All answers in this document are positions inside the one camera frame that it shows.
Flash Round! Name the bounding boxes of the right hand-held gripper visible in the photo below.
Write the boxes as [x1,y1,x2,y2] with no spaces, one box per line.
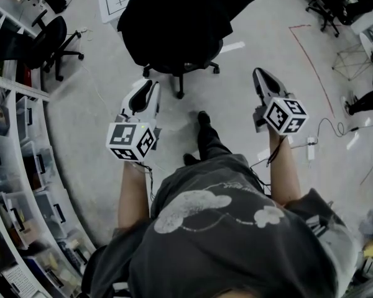
[252,68,310,135]

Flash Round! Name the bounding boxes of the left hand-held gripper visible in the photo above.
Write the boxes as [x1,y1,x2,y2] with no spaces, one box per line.
[105,79,162,163]

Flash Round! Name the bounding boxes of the black mesh headrest chair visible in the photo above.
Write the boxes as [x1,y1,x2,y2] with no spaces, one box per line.
[124,38,224,100]

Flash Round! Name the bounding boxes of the black clothes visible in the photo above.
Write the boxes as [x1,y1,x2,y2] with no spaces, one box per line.
[117,0,267,74]

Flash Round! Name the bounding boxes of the person's left forearm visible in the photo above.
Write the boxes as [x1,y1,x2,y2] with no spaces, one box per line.
[117,161,152,230]

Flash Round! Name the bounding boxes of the person's right forearm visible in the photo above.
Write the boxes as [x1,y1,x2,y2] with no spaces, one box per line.
[268,132,302,207]

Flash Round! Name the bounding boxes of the black office chair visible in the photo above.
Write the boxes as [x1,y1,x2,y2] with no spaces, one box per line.
[21,9,85,82]
[306,0,341,38]

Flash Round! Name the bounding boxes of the white power strip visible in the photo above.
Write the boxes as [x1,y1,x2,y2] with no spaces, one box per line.
[307,137,318,160]

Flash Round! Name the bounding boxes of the person's black trouser leg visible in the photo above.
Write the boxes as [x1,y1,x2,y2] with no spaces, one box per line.
[197,121,233,165]

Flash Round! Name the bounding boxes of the white shelf with bins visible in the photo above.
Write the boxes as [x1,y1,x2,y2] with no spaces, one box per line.
[0,94,94,291]

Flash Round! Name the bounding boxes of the person's grey printed shirt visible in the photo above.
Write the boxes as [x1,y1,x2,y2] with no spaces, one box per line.
[80,153,361,298]

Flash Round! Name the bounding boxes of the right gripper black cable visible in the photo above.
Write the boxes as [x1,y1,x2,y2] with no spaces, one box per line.
[250,135,288,195]

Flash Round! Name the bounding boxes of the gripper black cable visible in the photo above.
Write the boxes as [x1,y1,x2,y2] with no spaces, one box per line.
[250,135,288,195]
[141,163,157,202]

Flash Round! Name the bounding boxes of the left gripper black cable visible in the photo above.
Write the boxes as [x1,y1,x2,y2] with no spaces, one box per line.
[141,163,157,202]

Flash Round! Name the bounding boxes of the round table with wire base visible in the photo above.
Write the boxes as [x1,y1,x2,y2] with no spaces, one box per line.
[331,23,373,81]

